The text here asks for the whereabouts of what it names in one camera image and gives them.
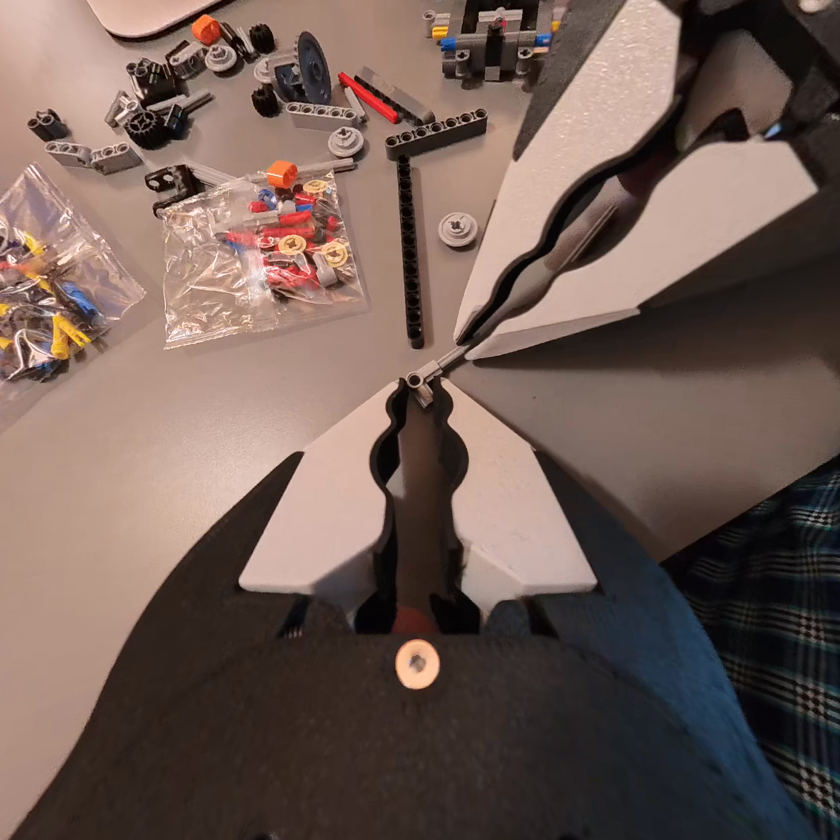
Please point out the small grey lego connector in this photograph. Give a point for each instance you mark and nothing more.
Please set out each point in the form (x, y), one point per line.
(421, 387)

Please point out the bag of red lego pins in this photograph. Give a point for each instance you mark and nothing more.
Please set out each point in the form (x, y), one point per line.
(262, 262)

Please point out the black lego u bracket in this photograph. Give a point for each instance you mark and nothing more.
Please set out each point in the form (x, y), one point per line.
(172, 184)

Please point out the short grey lego axle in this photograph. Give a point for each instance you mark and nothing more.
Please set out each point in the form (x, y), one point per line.
(187, 102)

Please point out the white rounded board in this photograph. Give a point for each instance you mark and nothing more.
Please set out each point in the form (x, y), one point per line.
(151, 16)

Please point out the long black lego beam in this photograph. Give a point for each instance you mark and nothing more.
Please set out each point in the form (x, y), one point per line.
(411, 262)

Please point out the bundle of grey lego axles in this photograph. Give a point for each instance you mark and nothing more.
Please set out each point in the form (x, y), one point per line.
(223, 176)

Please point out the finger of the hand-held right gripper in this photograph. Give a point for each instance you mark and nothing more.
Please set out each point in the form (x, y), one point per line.
(590, 111)
(695, 229)

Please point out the black lego pin piece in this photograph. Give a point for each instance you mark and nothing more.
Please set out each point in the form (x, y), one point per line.
(236, 40)

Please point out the grey lego cross connector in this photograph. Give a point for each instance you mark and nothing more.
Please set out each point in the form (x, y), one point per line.
(120, 108)

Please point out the grey lego pin connector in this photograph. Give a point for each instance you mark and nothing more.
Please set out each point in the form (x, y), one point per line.
(118, 159)
(67, 155)

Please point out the bag of yellow blue pins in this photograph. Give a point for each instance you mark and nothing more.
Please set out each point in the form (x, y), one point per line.
(52, 295)

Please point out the grey lego liftarm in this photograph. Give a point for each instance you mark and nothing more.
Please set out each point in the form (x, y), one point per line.
(185, 58)

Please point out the black lego cylinder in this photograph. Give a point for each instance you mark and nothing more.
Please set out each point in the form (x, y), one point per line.
(174, 119)

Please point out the dark grey lego beam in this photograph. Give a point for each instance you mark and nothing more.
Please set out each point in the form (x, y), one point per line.
(400, 98)

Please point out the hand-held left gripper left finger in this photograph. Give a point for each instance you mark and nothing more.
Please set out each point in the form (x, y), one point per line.
(315, 518)

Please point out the grey lego pulley wheel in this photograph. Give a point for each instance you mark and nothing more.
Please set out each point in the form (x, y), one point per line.
(459, 229)
(223, 58)
(344, 141)

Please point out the grey lego assembly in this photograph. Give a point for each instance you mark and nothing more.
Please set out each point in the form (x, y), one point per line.
(492, 46)

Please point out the small black lego gear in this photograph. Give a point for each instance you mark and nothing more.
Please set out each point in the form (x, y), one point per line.
(263, 38)
(266, 101)

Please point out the large dark blue gear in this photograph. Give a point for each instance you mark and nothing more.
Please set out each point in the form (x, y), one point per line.
(308, 65)

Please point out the short black lego beam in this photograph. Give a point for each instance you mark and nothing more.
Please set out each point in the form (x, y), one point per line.
(436, 136)

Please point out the orange lego piece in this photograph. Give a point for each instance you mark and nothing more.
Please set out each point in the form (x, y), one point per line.
(283, 174)
(207, 29)

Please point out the red lego axle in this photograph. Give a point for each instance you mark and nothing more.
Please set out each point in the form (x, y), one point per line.
(369, 97)

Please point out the black lego block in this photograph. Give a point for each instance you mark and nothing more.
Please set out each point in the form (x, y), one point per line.
(156, 77)

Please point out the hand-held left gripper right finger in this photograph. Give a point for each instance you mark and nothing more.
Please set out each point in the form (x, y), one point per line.
(518, 518)

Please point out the plaid trousers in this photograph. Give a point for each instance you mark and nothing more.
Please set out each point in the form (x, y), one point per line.
(774, 623)

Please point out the light grey lego beam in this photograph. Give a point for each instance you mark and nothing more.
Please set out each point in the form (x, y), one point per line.
(325, 114)

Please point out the dark grey double connector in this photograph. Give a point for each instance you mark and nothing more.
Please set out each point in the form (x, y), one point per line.
(46, 123)

